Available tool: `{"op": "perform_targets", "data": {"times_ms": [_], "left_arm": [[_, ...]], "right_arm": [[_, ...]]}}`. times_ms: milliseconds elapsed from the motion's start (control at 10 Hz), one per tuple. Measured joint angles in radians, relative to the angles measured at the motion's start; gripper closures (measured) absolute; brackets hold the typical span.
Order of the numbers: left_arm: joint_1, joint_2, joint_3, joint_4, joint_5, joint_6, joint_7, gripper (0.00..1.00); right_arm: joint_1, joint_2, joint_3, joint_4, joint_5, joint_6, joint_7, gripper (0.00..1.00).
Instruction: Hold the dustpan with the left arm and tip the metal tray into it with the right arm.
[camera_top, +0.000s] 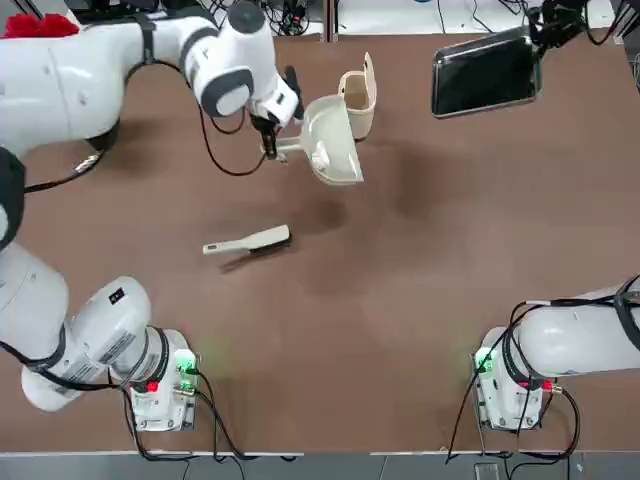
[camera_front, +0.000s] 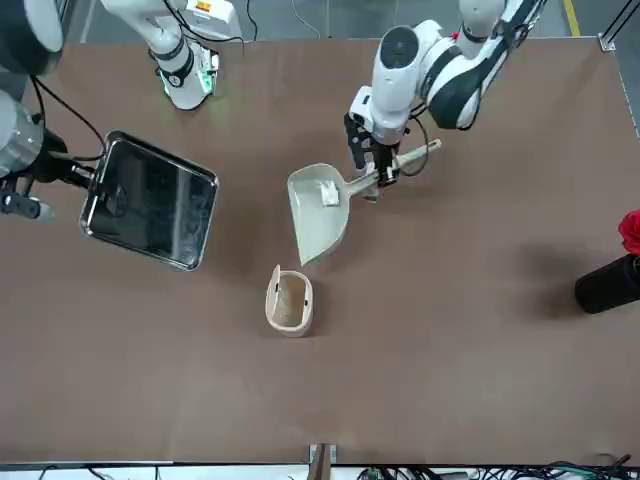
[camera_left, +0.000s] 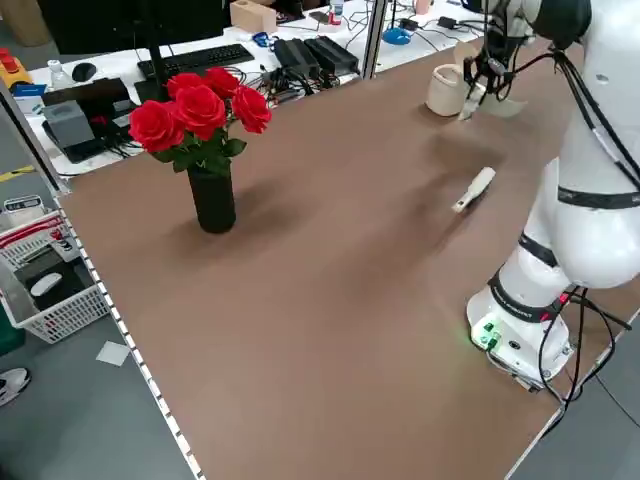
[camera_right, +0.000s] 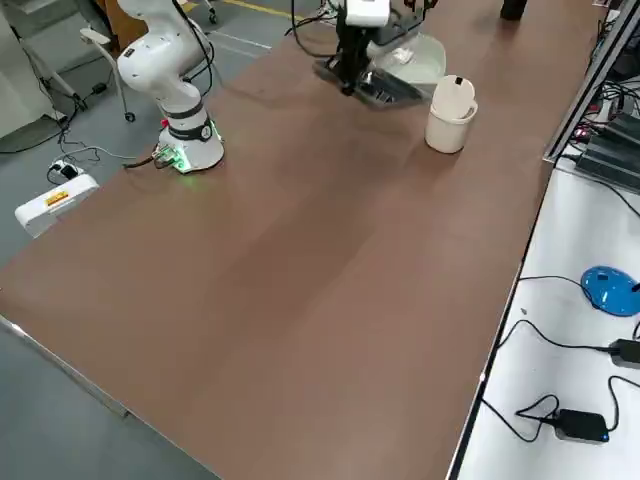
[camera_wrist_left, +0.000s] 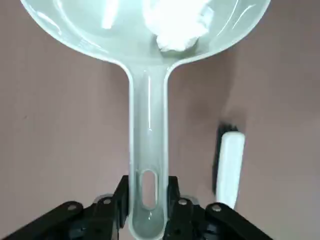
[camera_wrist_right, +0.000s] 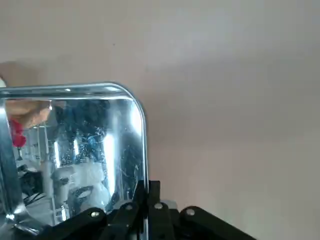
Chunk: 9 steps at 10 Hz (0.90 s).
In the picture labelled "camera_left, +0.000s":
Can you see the pink cup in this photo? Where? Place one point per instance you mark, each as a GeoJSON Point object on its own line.
{"type": "Point", "coordinates": [423, 6]}

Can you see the black desk device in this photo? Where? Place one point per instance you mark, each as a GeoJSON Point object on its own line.
{"type": "Point", "coordinates": [107, 92]}

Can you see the green box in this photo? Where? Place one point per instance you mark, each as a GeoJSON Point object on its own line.
{"type": "Point", "coordinates": [10, 340]}

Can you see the aluminium post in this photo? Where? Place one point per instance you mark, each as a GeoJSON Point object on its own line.
{"type": "Point", "coordinates": [372, 40]}

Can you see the black power brick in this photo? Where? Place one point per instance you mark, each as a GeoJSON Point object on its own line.
{"type": "Point", "coordinates": [295, 55]}
{"type": "Point", "coordinates": [332, 52]}

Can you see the black computer mouse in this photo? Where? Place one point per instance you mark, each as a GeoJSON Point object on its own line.
{"type": "Point", "coordinates": [83, 71]}

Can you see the grey box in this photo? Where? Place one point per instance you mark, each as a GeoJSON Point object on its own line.
{"type": "Point", "coordinates": [70, 122]}

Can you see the white desk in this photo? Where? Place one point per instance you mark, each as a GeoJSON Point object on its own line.
{"type": "Point", "coordinates": [117, 62]}

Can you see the black mouse pad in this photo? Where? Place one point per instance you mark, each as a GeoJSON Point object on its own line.
{"type": "Point", "coordinates": [70, 280]}

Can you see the yellow box with red buttons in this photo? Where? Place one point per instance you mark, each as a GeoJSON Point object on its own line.
{"type": "Point", "coordinates": [15, 75]}

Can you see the person's shoe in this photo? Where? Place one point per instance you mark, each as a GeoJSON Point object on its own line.
{"type": "Point", "coordinates": [12, 387]}

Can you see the blue rounded object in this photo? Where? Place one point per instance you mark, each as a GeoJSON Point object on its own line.
{"type": "Point", "coordinates": [397, 36]}

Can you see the beige plastic dustpan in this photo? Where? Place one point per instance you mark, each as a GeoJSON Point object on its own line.
{"type": "Point", "coordinates": [505, 107]}

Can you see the black monitor with stand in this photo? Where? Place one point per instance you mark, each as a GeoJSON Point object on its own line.
{"type": "Point", "coordinates": [125, 20]}

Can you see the red rose bouquet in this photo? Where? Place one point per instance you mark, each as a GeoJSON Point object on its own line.
{"type": "Point", "coordinates": [200, 107]}

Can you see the black keyboard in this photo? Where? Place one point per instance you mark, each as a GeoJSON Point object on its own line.
{"type": "Point", "coordinates": [200, 60]}

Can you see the white bottle red label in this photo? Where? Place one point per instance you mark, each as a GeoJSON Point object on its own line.
{"type": "Point", "coordinates": [336, 15]}

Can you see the dark smartphone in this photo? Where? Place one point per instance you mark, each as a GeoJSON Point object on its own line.
{"type": "Point", "coordinates": [320, 16]}

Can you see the white paper sheet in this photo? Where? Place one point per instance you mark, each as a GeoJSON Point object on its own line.
{"type": "Point", "coordinates": [112, 353]}

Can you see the brown cardboard box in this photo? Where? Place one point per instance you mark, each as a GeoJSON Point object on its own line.
{"type": "Point", "coordinates": [30, 22]}

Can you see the beige hand brush black bristles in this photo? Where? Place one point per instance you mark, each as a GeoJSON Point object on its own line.
{"type": "Point", "coordinates": [477, 187]}

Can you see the blue and white box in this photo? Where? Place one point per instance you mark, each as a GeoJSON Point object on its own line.
{"type": "Point", "coordinates": [30, 100]}

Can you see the red and white carton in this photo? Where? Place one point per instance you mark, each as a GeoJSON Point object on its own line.
{"type": "Point", "coordinates": [30, 235]}

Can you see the white computer mouse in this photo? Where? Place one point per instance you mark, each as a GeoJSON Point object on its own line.
{"type": "Point", "coordinates": [46, 284]}

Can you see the white plastic basket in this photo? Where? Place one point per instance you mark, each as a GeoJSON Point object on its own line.
{"type": "Point", "coordinates": [65, 320]}

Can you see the small black adapter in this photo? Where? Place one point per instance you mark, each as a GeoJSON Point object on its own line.
{"type": "Point", "coordinates": [409, 24]}
{"type": "Point", "coordinates": [448, 22]}

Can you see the clear plastic bottle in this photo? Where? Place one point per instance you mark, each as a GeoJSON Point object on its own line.
{"type": "Point", "coordinates": [57, 77]}

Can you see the white digital scale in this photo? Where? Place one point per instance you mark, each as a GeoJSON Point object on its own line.
{"type": "Point", "coordinates": [22, 205]}

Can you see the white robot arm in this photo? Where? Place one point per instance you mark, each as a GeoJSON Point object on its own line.
{"type": "Point", "coordinates": [590, 225]}

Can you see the aluminium table edge rail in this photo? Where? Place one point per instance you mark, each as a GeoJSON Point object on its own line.
{"type": "Point", "coordinates": [131, 350]}

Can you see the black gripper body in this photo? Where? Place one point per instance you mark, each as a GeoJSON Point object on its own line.
{"type": "Point", "coordinates": [497, 47]}

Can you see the black cylindrical vase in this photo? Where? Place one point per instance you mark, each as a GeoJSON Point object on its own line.
{"type": "Point", "coordinates": [212, 205]}

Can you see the aluminium frame bar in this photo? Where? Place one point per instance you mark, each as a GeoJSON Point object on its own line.
{"type": "Point", "coordinates": [37, 150]}

